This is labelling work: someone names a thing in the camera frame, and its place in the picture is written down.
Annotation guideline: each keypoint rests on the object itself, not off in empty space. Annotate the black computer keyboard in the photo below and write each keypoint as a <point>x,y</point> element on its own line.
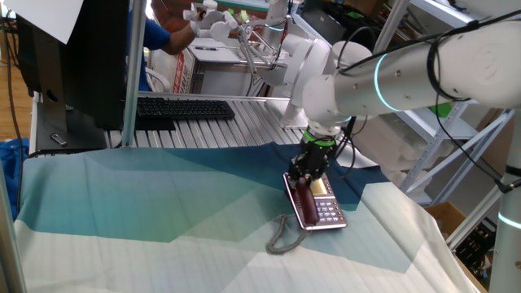
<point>183,109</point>

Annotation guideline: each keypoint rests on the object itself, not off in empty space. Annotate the grey metal cabinet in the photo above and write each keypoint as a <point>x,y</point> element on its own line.
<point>220,81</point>

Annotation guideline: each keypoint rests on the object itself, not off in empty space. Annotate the white paper sheet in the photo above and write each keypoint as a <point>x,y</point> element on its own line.
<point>45,16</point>

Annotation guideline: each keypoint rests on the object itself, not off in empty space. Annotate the bare person forearm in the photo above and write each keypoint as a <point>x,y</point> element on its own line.
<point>181,40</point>

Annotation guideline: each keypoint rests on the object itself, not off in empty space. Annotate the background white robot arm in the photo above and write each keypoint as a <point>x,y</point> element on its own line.
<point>277,12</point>

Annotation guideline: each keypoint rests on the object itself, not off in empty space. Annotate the white curved chair part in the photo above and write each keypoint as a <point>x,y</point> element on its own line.
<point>163,81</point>

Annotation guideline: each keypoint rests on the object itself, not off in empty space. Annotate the white foam packing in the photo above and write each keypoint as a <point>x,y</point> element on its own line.
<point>390,158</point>

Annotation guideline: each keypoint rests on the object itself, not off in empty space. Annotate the dark grey box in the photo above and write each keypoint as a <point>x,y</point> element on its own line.
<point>325,26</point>

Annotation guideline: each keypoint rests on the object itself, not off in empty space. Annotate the brown cardboard box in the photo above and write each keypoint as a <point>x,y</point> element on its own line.
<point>441,213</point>

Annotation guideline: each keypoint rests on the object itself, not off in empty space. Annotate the blue fabric bundle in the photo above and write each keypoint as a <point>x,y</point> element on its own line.
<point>10,163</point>

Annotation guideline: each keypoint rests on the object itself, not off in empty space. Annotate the black computer monitor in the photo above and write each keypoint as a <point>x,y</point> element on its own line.
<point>93,61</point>

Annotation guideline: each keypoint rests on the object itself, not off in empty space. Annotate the blue green white tablecloth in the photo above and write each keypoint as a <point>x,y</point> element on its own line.
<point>122,195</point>

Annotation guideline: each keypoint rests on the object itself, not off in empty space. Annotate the black pen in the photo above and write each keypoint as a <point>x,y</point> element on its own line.
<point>205,48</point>

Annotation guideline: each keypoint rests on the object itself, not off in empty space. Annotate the green sticky note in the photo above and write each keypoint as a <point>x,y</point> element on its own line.
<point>245,16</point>

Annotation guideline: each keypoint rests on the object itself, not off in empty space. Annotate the grey metal shelf rack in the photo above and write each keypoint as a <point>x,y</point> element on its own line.
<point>452,128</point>

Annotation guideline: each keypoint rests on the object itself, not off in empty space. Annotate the maroon telephone handset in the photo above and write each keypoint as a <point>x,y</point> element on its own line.
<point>307,203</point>

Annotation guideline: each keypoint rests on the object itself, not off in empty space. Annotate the person in blue shirt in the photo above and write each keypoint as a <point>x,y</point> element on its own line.
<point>156,38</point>

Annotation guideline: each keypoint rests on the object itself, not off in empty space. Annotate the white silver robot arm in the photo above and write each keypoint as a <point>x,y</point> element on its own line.
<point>407,77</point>

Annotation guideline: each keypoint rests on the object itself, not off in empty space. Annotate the white box with red print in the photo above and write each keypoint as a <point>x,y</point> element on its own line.
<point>179,73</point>

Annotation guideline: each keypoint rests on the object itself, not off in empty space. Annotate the silver usb stick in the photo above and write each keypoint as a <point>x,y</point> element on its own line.
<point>58,139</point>

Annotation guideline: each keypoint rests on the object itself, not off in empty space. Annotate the black plastic crate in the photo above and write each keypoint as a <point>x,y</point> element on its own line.
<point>474,244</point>

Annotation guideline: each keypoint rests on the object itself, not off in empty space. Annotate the brown wooden desk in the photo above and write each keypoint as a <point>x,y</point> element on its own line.
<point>179,12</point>

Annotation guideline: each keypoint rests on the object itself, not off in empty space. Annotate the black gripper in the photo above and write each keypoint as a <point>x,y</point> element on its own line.
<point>315,156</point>

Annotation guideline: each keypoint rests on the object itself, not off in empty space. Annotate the maroon telephone base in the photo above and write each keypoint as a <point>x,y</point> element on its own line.
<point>329,211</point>

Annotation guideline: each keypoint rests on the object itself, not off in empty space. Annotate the aluminium frame post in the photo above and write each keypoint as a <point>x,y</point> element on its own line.
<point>134,81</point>
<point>472,219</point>
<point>8,252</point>

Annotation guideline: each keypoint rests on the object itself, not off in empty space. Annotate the grey monitor stand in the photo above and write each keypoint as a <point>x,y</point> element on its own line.
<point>77,134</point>

